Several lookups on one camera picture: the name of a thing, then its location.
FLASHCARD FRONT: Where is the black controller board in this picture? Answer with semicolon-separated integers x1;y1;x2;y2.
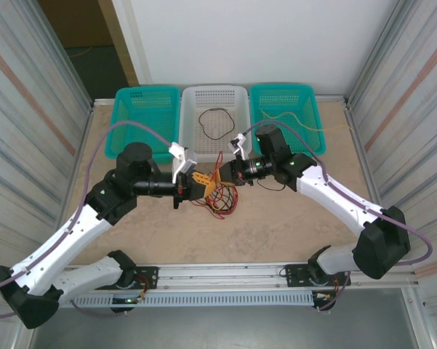
110;294;147;316
311;289;338;313

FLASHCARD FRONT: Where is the aluminium mounting rail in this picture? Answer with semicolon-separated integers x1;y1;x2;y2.
61;264;421;292

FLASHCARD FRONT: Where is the wooden door frame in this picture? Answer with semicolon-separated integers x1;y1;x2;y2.
97;0;141;88

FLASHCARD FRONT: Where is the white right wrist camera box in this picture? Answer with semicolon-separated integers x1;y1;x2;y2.
228;132;252;161

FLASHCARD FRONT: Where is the white perforated plastic basket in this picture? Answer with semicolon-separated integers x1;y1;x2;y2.
177;85;255;164

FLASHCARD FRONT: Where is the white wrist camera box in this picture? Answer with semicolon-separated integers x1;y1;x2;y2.
228;132;252;161
169;141;198;185

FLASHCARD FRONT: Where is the teal perforated plastic basket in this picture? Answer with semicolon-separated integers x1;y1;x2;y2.
249;84;329;156
105;86;182;164

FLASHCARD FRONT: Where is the orange floor cable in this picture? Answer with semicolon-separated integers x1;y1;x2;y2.
67;46;95;59

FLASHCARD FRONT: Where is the thin red cable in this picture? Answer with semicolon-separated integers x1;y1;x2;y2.
203;170;241;219
211;152;241;220
191;181;237;221

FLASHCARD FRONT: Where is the thin black cable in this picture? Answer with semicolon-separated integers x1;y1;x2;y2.
198;108;236;140
207;181;237;215
213;187;240;214

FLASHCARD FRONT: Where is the grey slotted cable duct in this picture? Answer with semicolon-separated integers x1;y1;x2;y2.
71;292;316;309

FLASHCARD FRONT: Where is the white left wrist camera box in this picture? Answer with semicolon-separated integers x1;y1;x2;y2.
169;141;198;185

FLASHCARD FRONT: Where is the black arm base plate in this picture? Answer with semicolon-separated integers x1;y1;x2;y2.
119;266;159;290
284;264;352;289

